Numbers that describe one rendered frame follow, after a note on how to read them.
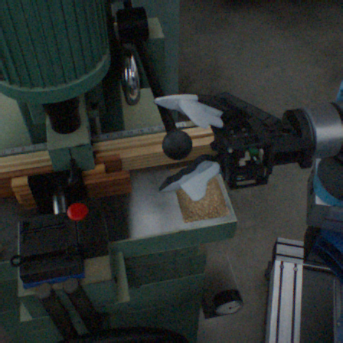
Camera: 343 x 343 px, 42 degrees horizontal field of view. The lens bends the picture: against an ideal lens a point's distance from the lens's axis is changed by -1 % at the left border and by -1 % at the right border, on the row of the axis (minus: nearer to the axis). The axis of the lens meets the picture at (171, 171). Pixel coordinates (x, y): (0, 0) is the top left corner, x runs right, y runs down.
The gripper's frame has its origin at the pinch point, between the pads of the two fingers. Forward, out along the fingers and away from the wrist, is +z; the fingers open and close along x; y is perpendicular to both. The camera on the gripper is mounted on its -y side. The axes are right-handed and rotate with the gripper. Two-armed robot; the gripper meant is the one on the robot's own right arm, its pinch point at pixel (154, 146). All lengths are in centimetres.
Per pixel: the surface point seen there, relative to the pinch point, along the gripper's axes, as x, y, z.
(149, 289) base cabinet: 43.3, -7.6, 1.9
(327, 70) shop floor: 86, -154, -120
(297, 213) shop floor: 101, -70, -68
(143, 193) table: 20.9, -13.2, 0.7
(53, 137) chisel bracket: 7.1, -15.4, 14.5
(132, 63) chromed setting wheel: 1.2, -26.6, -0.8
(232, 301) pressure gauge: 44.2, -1.4, -14.3
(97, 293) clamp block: 22.4, 5.8, 11.1
